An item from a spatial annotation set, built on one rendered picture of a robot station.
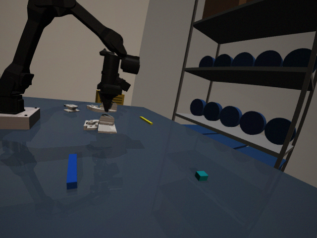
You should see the small teal block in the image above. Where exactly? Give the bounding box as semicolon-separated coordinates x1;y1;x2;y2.
195;171;208;181

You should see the blue rectangular block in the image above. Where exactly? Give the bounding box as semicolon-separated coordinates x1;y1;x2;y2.
66;154;77;190

